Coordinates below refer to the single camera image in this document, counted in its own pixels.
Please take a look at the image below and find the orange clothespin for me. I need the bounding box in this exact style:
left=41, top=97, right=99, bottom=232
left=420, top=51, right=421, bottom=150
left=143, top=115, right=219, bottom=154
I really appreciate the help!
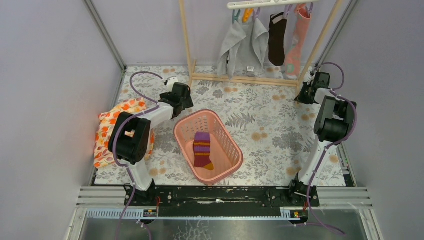
left=242, top=8, right=254, bottom=23

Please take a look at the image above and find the grey hanging towel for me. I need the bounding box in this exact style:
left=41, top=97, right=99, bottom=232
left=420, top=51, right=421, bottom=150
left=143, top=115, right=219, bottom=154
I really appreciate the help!
left=216, top=18, right=270, bottom=79

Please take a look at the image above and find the grey slotted cable duct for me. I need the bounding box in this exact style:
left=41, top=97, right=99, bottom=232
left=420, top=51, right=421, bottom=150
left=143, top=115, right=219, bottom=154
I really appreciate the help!
left=86, top=207, right=308, bottom=222

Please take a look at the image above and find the purple clothespin left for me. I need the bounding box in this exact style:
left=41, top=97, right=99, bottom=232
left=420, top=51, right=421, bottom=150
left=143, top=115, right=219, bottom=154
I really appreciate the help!
left=252, top=7, right=261, bottom=20

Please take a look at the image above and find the wooden drying rack frame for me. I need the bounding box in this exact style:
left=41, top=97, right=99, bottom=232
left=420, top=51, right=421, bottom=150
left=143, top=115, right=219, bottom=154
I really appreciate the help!
left=178, top=0, right=343, bottom=91

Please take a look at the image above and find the orange floral cloth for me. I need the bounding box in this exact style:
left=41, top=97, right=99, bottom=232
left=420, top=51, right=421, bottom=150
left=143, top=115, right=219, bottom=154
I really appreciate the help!
left=93, top=97, right=147, bottom=169

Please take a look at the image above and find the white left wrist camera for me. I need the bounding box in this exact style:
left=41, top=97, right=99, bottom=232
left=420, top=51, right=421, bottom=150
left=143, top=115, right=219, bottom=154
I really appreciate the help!
left=164, top=76, right=179, bottom=92

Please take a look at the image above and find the purple clothespin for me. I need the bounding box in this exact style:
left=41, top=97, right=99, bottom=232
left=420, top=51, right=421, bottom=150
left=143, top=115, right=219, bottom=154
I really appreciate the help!
left=307, top=2, right=314, bottom=15
left=283, top=4, right=293, bottom=19
left=252, top=7, right=261, bottom=20

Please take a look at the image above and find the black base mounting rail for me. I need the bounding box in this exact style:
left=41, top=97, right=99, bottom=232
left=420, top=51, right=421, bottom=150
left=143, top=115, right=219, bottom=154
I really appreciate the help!
left=123, top=184, right=307, bottom=212

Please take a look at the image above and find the teal clothespin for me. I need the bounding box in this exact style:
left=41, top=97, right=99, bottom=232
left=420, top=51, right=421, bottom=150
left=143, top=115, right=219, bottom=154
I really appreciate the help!
left=232, top=9, right=241, bottom=24

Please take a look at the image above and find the purple clothespin middle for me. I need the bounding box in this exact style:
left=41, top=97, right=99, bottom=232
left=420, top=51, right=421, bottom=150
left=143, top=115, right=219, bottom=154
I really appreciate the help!
left=283, top=4, right=293, bottom=19

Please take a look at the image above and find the purple clothespin right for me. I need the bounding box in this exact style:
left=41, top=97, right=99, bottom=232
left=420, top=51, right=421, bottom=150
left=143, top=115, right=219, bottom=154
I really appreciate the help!
left=307, top=2, right=314, bottom=15

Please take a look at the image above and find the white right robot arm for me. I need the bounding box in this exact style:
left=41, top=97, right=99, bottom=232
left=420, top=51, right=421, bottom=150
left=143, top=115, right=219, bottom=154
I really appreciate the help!
left=294, top=72, right=358, bottom=187

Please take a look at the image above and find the pink plastic laundry basket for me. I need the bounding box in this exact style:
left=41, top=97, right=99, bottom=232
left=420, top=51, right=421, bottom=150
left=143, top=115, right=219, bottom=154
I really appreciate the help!
left=174, top=109, right=244, bottom=185

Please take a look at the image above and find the white plastic clip hanger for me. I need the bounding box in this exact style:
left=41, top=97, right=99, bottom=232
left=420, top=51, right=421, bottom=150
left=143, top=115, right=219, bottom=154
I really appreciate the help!
left=226, top=0, right=319, bottom=10

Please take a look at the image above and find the pink clothespin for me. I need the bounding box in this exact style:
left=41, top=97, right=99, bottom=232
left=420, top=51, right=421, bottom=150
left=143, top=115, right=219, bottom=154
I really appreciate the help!
left=294, top=3, right=308, bottom=16

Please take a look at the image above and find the pink hanging sock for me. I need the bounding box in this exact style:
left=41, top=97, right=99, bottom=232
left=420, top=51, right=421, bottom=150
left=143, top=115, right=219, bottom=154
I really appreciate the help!
left=284, top=13, right=312, bottom=80

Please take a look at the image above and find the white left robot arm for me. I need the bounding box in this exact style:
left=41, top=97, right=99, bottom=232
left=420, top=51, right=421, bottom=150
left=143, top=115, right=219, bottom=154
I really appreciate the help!
left=108, top=80, right=194, bottom=206

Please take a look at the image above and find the dark brown hanging sock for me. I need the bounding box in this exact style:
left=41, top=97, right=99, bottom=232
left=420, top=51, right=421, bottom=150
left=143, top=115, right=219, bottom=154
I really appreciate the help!
left=268, top=12, right=287, bottom=67

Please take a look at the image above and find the floral patterned table mat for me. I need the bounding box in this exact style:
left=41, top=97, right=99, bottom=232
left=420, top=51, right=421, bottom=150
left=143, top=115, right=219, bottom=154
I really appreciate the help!
left=93, top=66, right=346, bottom=187

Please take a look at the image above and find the purple striped sock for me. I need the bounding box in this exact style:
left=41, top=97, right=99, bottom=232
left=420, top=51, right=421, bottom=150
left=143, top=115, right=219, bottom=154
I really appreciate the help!
left=192, top=131, right=215, bottom=171

